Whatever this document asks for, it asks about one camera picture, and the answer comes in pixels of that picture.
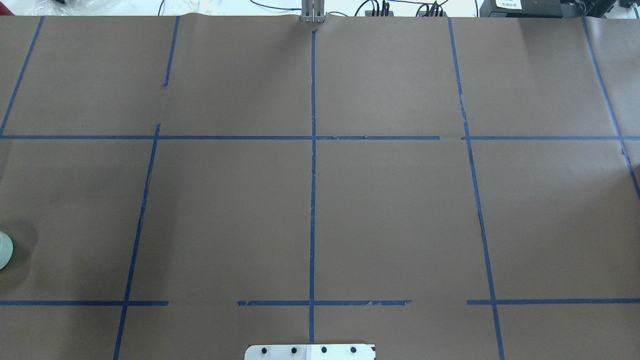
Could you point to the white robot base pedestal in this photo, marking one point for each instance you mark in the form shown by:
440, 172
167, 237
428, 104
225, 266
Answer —
332, 351

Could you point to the aluminium frame post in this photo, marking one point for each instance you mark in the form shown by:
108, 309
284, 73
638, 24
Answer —
313, 11

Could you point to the mint green bowl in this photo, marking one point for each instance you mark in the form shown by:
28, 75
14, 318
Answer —
6, 249

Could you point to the black computer box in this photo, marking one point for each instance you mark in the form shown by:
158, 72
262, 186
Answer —
549, 9

